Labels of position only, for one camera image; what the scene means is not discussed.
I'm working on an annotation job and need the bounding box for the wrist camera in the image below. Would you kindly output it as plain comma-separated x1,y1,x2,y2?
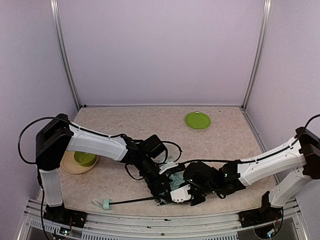
159,162,186,175
170,184,192,204

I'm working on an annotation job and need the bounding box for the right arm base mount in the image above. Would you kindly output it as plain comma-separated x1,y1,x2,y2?
238,191,284,228

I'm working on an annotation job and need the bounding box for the mint green folding umbrella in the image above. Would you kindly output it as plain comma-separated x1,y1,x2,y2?
91,172,185,210

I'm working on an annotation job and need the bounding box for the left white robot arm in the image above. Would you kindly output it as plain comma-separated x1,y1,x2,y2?
35,113,171,208

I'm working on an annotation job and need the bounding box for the aluminium frame post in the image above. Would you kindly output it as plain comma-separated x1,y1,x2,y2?
49,0,82,111
241,0,272,112

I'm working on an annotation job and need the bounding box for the aluminium front rail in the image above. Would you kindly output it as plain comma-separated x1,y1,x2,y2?
14,207,311,240

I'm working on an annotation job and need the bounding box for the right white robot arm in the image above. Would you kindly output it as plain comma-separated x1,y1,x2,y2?
183,127,320,208

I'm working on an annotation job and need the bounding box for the left aluminium frame post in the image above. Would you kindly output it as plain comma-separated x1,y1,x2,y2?
49,0,82,111

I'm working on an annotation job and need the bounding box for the green plate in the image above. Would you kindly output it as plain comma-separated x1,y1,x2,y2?
184,111,211,130

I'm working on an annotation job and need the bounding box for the left camera cable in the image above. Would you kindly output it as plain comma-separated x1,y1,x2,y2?
17,116,73,165

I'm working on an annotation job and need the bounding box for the right camera cable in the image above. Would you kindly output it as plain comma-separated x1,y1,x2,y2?
178,114,320,167

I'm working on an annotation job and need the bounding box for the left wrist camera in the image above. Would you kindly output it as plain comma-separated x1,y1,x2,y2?
159,162,186,175

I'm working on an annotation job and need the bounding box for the green bowl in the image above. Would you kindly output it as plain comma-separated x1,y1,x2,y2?
73,151,98,167

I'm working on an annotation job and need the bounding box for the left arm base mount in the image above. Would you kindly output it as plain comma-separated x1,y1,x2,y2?
43,204,88,229

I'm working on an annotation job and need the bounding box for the right aluminium frame post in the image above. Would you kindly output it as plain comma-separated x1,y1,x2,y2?
241,0,272,112

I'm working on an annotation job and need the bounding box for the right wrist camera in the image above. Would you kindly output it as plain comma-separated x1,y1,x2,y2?
170,184,192,204

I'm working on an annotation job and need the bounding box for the beige plate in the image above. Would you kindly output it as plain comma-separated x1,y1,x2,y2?
60,151,98,175

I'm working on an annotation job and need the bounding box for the camera cable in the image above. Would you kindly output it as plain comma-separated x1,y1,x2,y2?
17,116,73,165
178,114,320,167

